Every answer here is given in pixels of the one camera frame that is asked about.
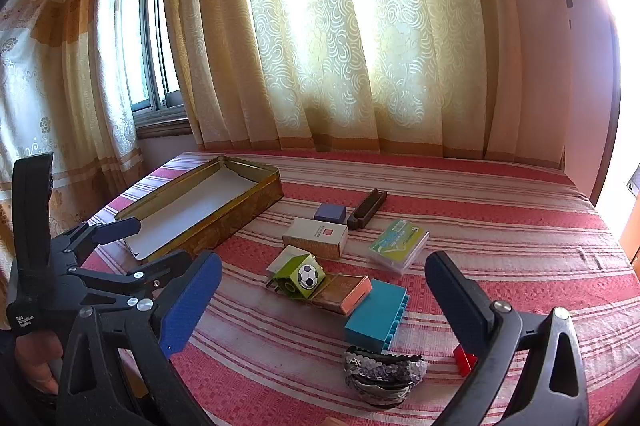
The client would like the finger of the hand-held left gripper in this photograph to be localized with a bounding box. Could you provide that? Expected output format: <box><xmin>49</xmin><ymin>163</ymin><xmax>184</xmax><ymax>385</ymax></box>
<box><xmin>50</xmin><ymin>217</ymin><xmax>142</xmax><ymax>257</ymax></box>
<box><xmin>70</xmin><ymin>250</ymin><xmax>194</xmax><ymax>304</ymax></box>

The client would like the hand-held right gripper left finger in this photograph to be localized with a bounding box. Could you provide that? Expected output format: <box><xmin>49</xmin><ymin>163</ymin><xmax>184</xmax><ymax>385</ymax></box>
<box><xmin>56</xmin><ymin>250</ymin><xmax>223</xmax><ymax>426</ymax></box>

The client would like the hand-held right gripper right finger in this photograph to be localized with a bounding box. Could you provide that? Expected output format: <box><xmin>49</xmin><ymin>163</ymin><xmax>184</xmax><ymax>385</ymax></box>
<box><xmin>424</xmin><ymin>250</ymin><xmax>591</xmax><ymax>426</ymax></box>

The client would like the red toy block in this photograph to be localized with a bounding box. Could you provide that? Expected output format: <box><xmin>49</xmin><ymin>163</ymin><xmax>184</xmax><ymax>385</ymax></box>
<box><xmin>453</xmin><ymin>345</ymin><xmax>478</xmax><ymax>377</ymax></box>

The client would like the clear green-print card case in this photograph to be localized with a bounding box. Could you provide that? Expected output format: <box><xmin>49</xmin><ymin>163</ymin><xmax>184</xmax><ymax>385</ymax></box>
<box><xmin>367</xmin><ymin>219</ymin><xmax>431</xmax><ymax>276</ymax></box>

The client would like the teal toy block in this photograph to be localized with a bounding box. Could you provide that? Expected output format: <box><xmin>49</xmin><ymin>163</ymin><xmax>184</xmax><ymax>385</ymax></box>
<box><xmin>344</xmin><ymin>278</ymin><xmax>410</xmax><ymax>352</ymax></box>

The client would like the gold metal tin box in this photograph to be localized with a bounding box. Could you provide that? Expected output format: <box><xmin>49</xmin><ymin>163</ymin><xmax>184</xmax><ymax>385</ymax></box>
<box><xmin>116</xmin><ymin>156</ymin><xmax>284</xmax><ymax>263</ymax></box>

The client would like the white plug charger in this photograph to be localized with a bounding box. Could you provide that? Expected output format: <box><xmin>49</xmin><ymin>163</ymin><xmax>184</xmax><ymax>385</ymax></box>
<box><xmin>265</xmin><ymin>245</ymin><xmax>308</xmax><ymax>292</ymax></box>

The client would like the green soccer-ball toy block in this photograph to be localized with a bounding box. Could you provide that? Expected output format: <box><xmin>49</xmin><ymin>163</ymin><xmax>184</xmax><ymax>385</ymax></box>
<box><xmin>272</xmin><ymin>252</ymin><xmax>327</xmax><ymax>302</ymax></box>

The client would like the sequined hair clip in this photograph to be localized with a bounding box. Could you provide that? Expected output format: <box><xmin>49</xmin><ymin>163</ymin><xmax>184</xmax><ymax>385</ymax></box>
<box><xmin>342</xmin><ymin>346</ymin><xmax>428</xmax><ymax>408</ymax></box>

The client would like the copper-coloured case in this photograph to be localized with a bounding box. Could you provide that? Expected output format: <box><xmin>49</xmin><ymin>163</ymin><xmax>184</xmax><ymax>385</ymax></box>
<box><xmin>312</xmin><ymin>273</ymin><xmax>373</xmax><ymax>317</ymax></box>

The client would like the dark brown folding comb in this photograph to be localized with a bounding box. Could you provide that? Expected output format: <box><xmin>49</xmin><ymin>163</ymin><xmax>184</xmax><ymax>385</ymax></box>
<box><xmin>347</xmin><ymin>188</ymin><xmax>388</xmax><ymax>231</ymax></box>

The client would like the white carton box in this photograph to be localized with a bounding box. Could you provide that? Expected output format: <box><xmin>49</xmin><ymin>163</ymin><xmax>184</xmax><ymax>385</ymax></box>
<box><xmin>282</xmin><ymin>217</ymin><xmax>349</xmax><ymax>260</ymax></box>

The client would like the small purple box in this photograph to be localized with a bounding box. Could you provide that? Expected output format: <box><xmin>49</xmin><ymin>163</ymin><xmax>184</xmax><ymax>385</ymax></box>
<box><xmin>315</xmin><ymin>203</ymin><xmax>347</xmax><ymax>225</ymax></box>

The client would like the person's left hand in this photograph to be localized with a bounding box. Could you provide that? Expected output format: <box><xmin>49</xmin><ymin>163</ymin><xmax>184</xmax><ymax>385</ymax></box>
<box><xmin>14</xmin><ymin>333</ymin><xmax>62</xmax><ymax>394</ymax></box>

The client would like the red striped bed sheet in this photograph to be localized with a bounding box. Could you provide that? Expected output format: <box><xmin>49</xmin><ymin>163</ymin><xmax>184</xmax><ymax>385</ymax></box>
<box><xmin>80</xmin><ymin>150</ymin><xmax>628</xmax><ymax>426</ymax></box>

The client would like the narrow cream floral curtain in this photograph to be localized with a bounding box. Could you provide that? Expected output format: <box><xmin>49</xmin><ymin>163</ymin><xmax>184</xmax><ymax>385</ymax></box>
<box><xmin>0</xmin><ymin>0</ymin><xmax>146</xmax><ymax>252</ymax></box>

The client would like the grey framed window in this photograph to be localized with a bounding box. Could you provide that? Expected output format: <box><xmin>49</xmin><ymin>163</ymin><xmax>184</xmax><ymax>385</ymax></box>
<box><xmin>120</xmin><ymin>0</ymin><xmax>193</xmax><ymax>139</ymax></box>

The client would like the orange wooden wardrobe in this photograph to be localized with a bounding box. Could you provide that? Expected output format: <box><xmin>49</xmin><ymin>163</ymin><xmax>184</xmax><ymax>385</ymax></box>
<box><xmin>619</xmin><ymin>211</ymin><xmax>640</xmax><ymax>279</ymax></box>

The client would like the wide cream patterned curtain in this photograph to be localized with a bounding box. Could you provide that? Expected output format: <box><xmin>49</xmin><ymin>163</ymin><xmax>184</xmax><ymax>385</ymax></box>
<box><xmin>162</xmin><ymin>0</ymin><xmax>566</xmax><ymax>162</ymax></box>

